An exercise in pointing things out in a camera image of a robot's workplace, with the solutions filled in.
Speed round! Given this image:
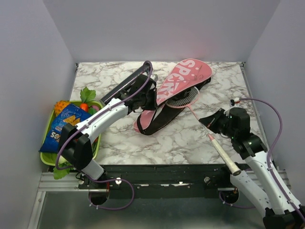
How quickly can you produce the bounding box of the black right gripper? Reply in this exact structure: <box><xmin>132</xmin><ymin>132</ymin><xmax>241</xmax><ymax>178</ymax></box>
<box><xmin>200</xmin><ymin>107</ymin><xmax>237</xmax><ymax>139</ymax></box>

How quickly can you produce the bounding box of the black shuttlecock tube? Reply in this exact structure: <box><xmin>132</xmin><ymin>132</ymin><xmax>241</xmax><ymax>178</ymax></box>
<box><xmin>100</xmin><ymin>61</ymin><xmax>153</xmax><ymax>104</ymax></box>

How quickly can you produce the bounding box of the pink badminton racket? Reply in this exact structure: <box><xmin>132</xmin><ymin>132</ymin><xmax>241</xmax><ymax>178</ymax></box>
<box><xmin>165</xmin><ymin>87</ymin><xmax>241</xmax><ymax>176</ymax></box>

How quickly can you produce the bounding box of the pink racket bag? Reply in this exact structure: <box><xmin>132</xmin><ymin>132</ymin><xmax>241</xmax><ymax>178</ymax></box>
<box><xmin>133</xmin><ymin>59</ymin><xmax>213</xmax><ymax>135</ymax></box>

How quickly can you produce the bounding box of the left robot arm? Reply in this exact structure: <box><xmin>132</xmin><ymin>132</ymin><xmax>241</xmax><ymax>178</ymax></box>
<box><xmin>55</xmin><ymin>73</ymin><xmax>157</xmax><ymax>188</ymax></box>

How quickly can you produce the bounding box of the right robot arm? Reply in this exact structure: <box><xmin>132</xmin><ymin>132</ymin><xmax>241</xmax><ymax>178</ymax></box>
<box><xmin>199</xmin><ymin>107</ymin><xmax>305</xmax><ymax>229</ymax></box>

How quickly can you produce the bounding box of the orange toy carrot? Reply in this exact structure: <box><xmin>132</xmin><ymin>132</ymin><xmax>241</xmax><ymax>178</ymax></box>
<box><xmin>80</xmin><ymin>103</ymin><xmax>89</xmax><ymax>112</ymax></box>

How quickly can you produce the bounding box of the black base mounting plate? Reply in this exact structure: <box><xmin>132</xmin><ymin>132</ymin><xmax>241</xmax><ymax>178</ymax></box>
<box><xmin>80</xmin><ymin>164</ymin><xmax>235</xmax><ymax>199</ymax></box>

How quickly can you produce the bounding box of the blue Doritos chip bag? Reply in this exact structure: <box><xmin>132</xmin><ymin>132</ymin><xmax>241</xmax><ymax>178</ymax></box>
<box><xmin>39</xmin><ymin>103</ymin><xmax>92</xmax><ymax>153</ymax></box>

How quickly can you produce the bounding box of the orange toy pineapple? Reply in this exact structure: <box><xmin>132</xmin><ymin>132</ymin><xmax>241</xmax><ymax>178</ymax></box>
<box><xmin>54</xmin><ymin>100</ymin><xmax>70</xmax><ymax>116</ymax></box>

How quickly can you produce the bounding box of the white toy onion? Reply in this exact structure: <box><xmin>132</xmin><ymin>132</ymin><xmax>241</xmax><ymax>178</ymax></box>
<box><xmin>58</xmin><ymin>156</ymin><xmax>67</xmax><ymax>165</ymax></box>

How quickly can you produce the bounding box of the green plastic tray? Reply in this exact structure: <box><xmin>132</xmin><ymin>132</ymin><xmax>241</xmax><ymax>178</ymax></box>
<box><xmin>39</xmin><ymin>100</ymin><xmax>104</xmax><ymax>166</ymax></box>

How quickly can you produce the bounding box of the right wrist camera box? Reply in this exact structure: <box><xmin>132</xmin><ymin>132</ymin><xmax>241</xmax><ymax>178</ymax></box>
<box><xmin>230</xmin><ymin>97</ymin><xmax>240</xmax><ymax>107</ymax></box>

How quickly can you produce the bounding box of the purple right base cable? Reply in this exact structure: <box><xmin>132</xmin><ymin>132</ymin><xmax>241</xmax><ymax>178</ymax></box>
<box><xmin>219</xmin><ymin>190</ymin><xmax>257</xmax><ymax>209</ymax></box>

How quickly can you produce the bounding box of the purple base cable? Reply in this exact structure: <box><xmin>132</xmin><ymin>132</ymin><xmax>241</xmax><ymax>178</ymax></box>
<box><xmin>219</xmin><ymin>190</ymin><xmax>257</xmax><ymax>209</ymax></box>
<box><xmin>89</xmin><ymin>178</ymin><xmax>135</xmax><ymax>211</ymax></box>

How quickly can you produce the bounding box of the aluminium rail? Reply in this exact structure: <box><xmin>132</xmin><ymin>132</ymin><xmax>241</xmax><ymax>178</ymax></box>
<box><xmin>38</xmin><ymin>172</ymin><xmax>106</xmax><ymax>192</ymax></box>
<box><xmin>277</xmin><ymin>170</ymin><xmax>291</xmax><ymax>189</ymax></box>

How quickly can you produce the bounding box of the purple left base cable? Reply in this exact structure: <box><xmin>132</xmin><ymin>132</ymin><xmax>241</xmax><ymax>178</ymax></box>
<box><xmin>89</xmin><ymin>178</ymin><xmax>135</xmax><ymax>211</ymax></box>

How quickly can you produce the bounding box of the left aluminium rail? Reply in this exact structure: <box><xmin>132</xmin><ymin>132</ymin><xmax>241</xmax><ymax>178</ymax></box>
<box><xmin>38</xmin><ymin>172</ymin><xmax>106</xmax><ymax>192</ymax></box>

